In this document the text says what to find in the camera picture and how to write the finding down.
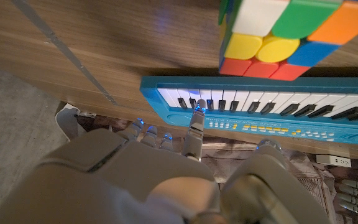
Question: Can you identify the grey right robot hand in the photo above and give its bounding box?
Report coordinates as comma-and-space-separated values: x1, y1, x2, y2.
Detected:
0, 98, 332, 224

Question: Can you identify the multicolour puzzle cube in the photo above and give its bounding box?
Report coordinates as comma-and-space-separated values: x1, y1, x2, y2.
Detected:
218, 0, 358, 82

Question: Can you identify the pale cloth curtain edge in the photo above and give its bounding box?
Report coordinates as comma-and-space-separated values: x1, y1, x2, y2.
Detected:
54, 104, 81, 141

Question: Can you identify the white power strip box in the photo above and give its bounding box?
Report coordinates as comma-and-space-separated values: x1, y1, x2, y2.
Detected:
315, 154, 352, 168

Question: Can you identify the blue toy piano keyboard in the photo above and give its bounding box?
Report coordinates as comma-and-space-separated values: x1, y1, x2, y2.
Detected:
140, 76, 358, 147

